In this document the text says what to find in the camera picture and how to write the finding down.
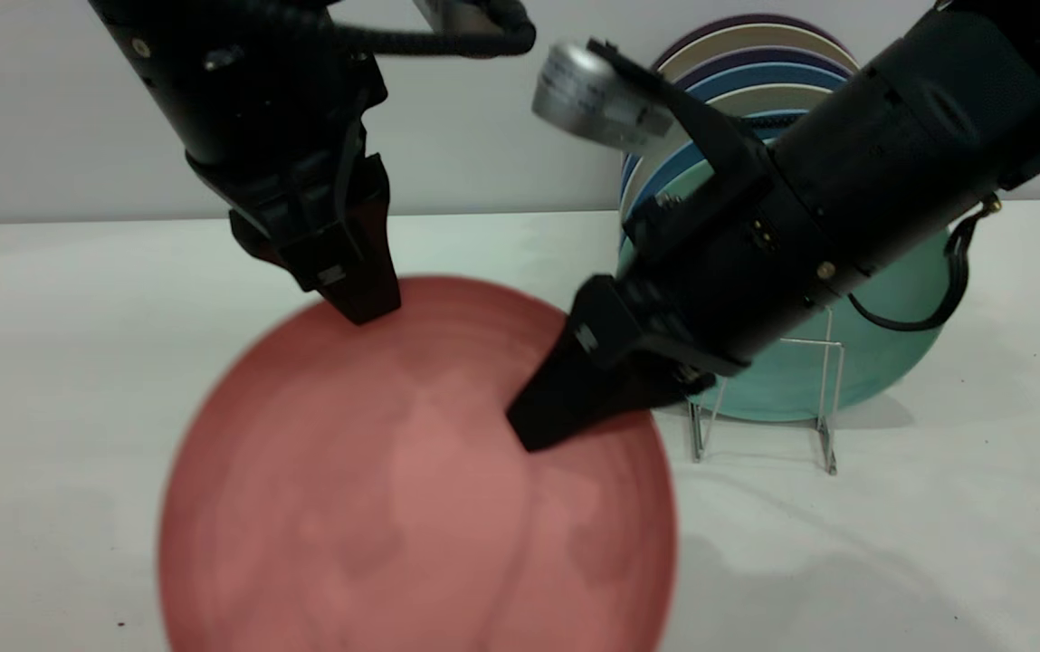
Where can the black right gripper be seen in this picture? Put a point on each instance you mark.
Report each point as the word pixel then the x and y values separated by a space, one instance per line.
pixel 737 263

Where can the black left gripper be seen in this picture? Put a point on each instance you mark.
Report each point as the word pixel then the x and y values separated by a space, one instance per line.
pixel 302 181

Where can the pink round plate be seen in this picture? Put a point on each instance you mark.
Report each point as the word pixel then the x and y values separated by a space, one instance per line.
pixel 411 507

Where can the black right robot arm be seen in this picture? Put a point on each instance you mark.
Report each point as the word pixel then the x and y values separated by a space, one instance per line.
pixel 936 91

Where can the blue round plate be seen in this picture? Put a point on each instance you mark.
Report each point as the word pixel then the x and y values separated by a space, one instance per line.
pixel 755 76
pixel 678 177

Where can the green round plate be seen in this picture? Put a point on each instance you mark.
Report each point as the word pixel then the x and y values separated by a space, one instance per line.
pixel 882 335

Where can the beige round plate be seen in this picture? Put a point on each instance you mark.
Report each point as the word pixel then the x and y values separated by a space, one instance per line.
pixel 746 38
pixel 782 98

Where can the dark purple round plate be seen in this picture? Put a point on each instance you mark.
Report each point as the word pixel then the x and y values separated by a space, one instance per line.
pixel 755 56
pixel 737 19

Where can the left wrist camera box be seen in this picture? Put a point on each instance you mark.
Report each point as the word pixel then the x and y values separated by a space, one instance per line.
pixel 456 14

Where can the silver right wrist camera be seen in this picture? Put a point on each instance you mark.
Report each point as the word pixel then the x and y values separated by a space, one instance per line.
pixel 583 95

